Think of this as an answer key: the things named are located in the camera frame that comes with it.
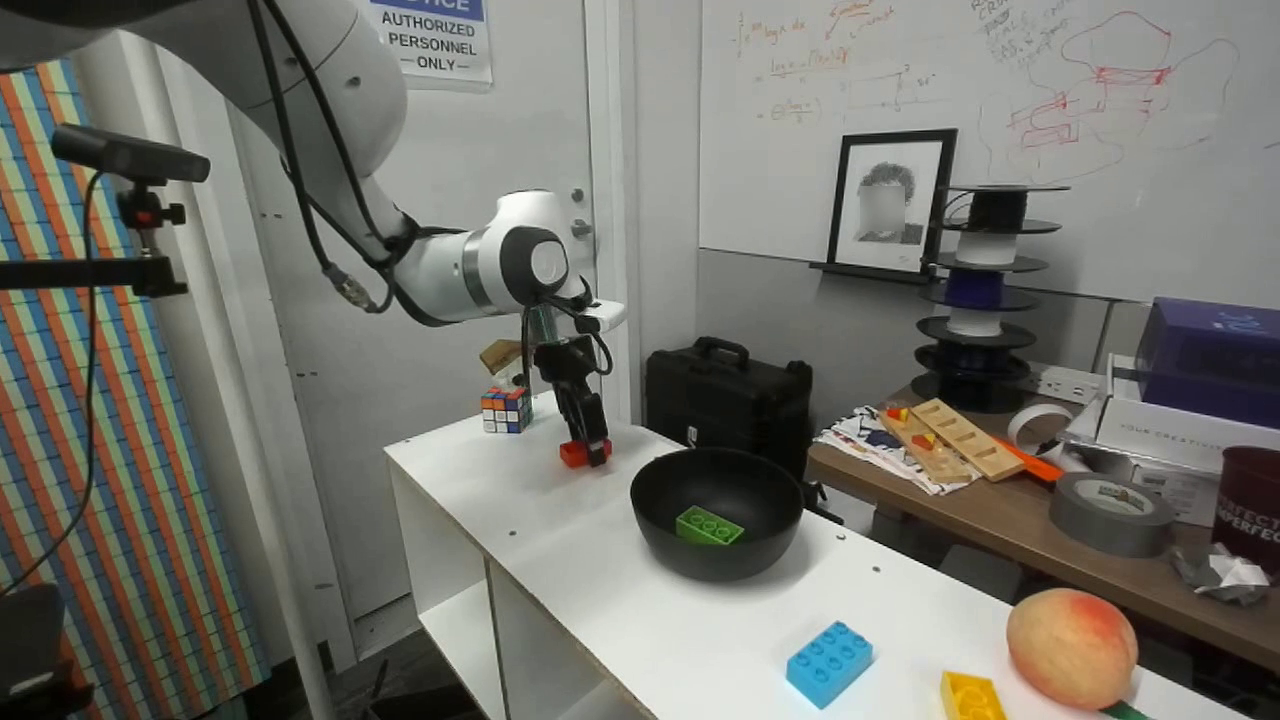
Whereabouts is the white shelf table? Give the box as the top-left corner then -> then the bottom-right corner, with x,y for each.
382,405 -> 1253,720

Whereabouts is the yellow toy brick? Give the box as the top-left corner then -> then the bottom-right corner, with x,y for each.
941,671 -> 1009,720

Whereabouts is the purple box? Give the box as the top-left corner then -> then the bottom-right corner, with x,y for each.
1137,295 -> 1280,429

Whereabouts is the black hard case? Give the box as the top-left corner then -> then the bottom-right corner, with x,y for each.
646,334 -> 813,474

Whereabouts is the green toy brick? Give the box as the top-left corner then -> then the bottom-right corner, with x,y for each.
677,504 -> 744,548

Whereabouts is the blue toy brick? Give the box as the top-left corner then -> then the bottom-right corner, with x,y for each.
786,620 -> 874,708

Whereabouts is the framed picture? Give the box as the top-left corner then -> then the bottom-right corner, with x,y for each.
828,127 -> 955,281

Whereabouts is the wooden puzzle board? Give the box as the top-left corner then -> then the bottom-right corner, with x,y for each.
881,401 -> 1024,482

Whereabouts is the Rubik's cube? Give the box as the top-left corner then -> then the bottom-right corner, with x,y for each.
482,389 -> 532,435

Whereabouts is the authorized personnel sign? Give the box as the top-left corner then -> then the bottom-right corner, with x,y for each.
370,0 -> 494,89

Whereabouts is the toy peach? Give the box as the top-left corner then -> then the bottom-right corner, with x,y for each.
1009,586 -> 1142,710

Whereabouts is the stack of filament spools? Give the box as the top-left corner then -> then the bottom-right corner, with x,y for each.
911,182 -> 1053,410

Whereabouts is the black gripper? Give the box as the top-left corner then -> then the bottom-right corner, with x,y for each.
532,306 -> 612,444

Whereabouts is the black camera on tripod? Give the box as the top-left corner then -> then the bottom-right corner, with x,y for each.
51,123 -> 212,182

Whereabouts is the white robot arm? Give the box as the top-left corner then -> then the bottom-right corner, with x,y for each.
0,0 -> 612,463

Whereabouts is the wooden desk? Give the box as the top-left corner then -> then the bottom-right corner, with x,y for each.
807,410 -> 1280,671

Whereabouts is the dark brown cup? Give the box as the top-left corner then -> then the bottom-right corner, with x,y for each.
1214,447 -> 1280,575

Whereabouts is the red toy brick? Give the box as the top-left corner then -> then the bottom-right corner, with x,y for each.
562,441 -> 612,466

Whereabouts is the grey duct tape roll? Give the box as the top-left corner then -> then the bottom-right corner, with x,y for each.
1047,474 -> 1173,555

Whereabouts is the black bowl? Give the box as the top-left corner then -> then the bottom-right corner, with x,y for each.
628,447 -> 803,581

